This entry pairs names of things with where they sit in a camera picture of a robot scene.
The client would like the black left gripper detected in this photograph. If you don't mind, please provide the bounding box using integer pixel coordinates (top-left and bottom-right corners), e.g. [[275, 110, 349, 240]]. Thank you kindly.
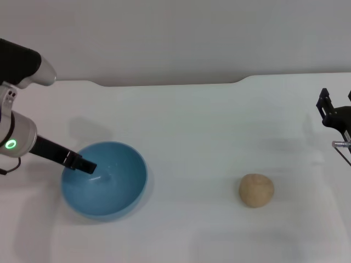
[[29, 135, 98, 175]]

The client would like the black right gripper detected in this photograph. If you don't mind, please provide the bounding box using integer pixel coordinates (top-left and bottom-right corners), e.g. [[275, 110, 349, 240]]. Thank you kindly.
[[315, 88, 351, 142]]

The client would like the blue ceramic bowl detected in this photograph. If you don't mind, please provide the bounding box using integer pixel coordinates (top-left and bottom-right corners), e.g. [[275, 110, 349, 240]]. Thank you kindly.
[[60, 141, 149, 222]]

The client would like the beige egg yolk pastry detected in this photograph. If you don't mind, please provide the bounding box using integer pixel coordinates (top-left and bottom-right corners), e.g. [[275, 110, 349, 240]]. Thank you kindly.
[[238, 173, 275, 209]]

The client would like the right gripper cable with plug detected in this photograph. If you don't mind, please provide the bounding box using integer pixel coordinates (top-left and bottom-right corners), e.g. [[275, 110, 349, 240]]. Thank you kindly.
[[331, 140, 351, 167]]

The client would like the gripper cable with plug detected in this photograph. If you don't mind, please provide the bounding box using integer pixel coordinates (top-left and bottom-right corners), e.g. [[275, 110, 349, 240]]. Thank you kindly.
[[331, 140, 351, 167], [0, 157, 22, 176]]

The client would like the left gripper cable with plug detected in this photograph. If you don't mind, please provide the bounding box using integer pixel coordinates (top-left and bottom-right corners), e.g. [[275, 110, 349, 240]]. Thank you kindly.
[[0, 157, 22, 176]]

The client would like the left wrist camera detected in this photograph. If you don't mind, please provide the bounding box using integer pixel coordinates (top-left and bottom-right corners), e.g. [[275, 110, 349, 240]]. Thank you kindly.
[[0, 38, 57, 89]]

